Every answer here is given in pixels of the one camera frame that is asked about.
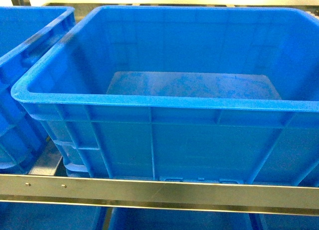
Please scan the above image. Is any blue plastic crate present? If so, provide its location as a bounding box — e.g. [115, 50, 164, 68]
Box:
[11, 6, 319, 187]

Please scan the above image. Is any blue crate lower shelf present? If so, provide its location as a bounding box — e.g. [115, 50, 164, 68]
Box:
[109, 208, 258, 230]

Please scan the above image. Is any steel flow rack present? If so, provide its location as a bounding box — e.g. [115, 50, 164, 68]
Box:
[0, 0, 319, 229]

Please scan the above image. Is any blue crate left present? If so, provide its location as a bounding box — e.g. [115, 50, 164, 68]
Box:
[0, 5, 76, 175]

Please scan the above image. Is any blue crate lower right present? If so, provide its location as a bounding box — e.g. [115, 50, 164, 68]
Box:
[0, 202, 107, 230]

